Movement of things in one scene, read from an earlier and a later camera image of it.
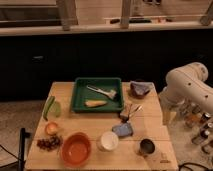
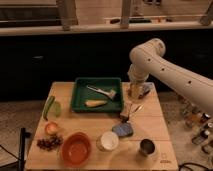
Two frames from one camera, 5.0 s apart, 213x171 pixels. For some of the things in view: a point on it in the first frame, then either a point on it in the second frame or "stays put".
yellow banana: (95, 103) stays put
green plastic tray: (97, 95) stays put
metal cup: (147, 146) stays put
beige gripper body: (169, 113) to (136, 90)
